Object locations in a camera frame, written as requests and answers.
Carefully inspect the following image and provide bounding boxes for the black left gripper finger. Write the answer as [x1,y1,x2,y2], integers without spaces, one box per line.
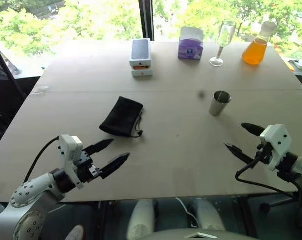
[85,138,114,156]
[98,152,130,180]

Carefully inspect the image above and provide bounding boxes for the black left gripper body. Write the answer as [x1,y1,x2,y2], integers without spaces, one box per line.
[73,149,103,183]

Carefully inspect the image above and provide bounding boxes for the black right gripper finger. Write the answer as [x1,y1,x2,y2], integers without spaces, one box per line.
[223,142,258,164]
[241,122,266,137]

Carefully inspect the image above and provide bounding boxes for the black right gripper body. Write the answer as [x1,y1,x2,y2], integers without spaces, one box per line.
[254,140,275,166]

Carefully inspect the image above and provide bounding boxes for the stainless steel cup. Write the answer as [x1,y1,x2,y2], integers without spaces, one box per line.
[208,90,232,117]

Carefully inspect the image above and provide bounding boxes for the white robot left leg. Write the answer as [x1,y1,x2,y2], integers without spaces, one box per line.
[126,199,156,240]

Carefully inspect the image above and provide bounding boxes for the white robot leg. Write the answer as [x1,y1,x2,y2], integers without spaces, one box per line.
[192,198,226,233]
[126,199,156,240]

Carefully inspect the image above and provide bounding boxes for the white robot right leg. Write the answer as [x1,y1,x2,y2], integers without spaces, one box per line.
[192,198,226,233]

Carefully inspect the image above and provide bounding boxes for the dark side desk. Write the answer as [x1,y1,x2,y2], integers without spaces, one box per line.
[287,53,302,96]

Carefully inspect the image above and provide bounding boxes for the orange liquid conical flask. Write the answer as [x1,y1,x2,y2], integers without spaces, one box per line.
[242,21,276,66]

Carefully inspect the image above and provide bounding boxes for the clear wine glass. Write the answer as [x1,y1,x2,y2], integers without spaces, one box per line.
[209,20,237,67]

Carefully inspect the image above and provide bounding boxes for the grey robot torso top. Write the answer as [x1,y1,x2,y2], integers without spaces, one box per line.
[140,228,251,240]

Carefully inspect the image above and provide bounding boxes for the white phone box stack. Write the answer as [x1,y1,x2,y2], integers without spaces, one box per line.
[128,38,152,79]

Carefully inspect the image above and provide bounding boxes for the purple tissue box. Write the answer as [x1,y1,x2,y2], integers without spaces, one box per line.
[177,26,204,61]

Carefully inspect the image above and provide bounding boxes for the black office chair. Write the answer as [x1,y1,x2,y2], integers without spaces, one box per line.
[0,46,29,156]

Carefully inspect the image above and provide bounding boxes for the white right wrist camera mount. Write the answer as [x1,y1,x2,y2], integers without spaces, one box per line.
[259,123,292,172]

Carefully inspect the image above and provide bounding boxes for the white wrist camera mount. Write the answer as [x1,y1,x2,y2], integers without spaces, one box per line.
[57,134,83,189]
[259,123,292,172]

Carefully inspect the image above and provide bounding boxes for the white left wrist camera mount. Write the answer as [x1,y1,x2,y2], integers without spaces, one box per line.
[57,134,83,189]

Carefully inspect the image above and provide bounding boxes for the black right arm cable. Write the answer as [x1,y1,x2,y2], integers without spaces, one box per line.
[235,141,302,240]

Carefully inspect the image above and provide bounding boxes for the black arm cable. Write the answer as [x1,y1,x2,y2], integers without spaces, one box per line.
[23,135,60,184]
[235,141,302,240]

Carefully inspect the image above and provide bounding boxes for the black fabric pouch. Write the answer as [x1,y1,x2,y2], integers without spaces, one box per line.
[99,96,144,138]

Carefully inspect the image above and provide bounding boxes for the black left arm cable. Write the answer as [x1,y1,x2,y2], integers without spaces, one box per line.
[23,135,60,184]

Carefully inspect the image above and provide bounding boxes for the white thin cable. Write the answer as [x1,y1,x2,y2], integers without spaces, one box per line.
[175,197,200,229]

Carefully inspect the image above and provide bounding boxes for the black window frame post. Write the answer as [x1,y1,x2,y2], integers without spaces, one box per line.
[138,0,155,42]

